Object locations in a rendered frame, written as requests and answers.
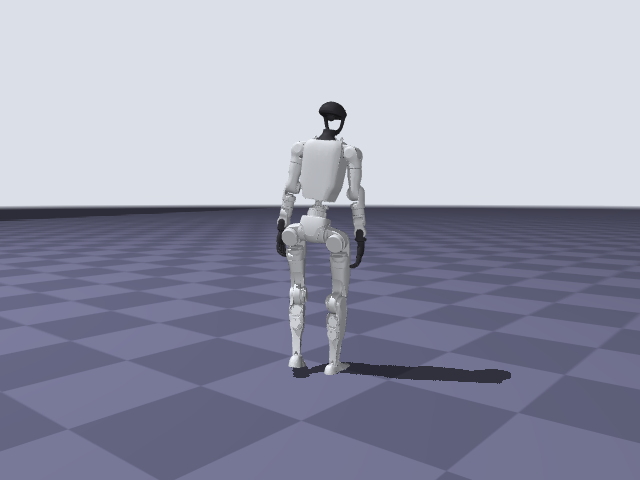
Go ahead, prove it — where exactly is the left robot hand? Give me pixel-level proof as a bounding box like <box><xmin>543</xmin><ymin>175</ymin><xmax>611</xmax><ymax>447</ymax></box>
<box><xmin>276</xmin><ymin>219</ymin><xmax>286</xmax><ymax>257</ymax></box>

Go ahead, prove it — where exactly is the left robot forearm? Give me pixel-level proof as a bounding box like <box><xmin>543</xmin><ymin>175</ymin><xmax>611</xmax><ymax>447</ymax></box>
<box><xmin>277</xmin><ymin>181</ymin><xmax>296</xmax><ymax>228</ymax></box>

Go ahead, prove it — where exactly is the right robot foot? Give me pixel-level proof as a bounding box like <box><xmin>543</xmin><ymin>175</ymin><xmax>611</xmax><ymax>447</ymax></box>
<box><xmin>324</xmin><ymin>361</ymin><xmax>350</xmax><ymax>375</ymax></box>

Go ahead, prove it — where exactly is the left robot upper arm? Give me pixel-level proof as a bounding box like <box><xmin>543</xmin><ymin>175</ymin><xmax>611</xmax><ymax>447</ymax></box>
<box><xmin>286</xmin><ymin>141</ymin><xmax>307</xmax><ymax>194</ymax></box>

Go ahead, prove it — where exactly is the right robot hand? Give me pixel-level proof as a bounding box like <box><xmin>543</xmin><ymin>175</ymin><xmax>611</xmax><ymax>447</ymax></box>
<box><xmin>349</xmin><ymin>229</ymin><xmax>366</xmax><ymax>268</ymax></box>

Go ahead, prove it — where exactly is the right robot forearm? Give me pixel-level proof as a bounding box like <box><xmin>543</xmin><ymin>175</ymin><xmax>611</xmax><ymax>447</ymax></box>
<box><xmin>351</xmin><ymin>187</ymin><xmax>367</xmax><ymax>238</ymax></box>

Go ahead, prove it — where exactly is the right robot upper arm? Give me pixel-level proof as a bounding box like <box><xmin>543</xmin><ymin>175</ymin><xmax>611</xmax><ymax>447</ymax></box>
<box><xmin>342</xmin><ymin>144</ymin><xmax>363</xmax><ymax>201</ymax></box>

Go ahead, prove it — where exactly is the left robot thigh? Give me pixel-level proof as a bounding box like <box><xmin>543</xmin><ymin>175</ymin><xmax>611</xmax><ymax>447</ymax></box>
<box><xmin>282</xmin><ymin>223</ymin><xmax>308</xmax><ymax>304</ymax></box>

